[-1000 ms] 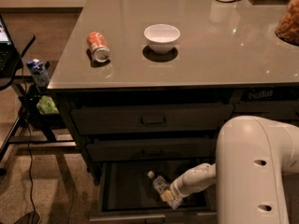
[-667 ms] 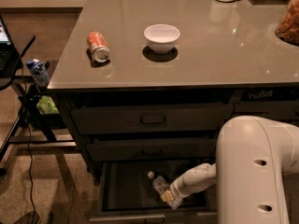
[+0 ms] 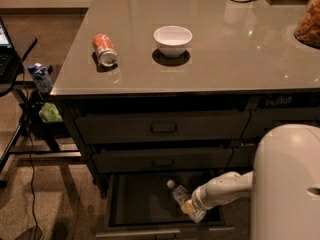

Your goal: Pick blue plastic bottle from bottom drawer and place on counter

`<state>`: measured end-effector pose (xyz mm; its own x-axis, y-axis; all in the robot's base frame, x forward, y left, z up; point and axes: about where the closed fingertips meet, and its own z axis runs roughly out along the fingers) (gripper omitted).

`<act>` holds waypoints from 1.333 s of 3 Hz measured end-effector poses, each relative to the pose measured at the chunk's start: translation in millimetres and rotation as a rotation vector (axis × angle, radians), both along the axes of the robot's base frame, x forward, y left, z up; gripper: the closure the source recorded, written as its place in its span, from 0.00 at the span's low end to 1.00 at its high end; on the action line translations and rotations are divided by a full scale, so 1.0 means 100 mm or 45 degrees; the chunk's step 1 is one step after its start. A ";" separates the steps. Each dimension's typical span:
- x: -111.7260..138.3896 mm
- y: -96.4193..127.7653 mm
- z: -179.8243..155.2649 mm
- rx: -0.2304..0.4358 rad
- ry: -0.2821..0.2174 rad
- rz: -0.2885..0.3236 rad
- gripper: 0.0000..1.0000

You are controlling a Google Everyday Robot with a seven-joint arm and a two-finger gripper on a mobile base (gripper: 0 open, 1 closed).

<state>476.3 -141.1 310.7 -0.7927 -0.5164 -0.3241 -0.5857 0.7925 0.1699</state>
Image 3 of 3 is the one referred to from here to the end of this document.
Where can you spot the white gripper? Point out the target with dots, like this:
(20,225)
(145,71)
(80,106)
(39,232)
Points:
(200,197)

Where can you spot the clear plastic water bottle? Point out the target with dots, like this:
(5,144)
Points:
(180,194)

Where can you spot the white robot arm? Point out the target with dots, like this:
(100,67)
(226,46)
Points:
(284,186)

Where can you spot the open bottom drawer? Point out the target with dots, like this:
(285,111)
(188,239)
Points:
(140,206)

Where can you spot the middle right drawer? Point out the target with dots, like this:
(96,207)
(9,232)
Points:
(242,157)

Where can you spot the middle left drawer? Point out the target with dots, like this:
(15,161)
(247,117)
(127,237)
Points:
(161,159)

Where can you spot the top left drawer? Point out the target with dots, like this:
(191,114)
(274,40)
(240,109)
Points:
(161,127)

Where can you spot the top right drawer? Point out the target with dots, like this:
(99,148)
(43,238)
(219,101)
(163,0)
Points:
(262,121)

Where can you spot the white bowl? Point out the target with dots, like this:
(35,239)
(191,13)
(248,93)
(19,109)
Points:
(172,41)

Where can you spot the green snack bag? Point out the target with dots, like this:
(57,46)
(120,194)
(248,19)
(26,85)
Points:
(49,113)

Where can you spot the black side table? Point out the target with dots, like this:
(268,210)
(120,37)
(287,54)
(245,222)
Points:
(32,135)

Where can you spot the orange soda can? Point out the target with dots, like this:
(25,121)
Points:
(104,50)

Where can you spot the jar of snacks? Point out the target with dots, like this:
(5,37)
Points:
(308,28)

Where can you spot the black laptop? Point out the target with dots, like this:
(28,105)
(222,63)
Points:
(8,54)

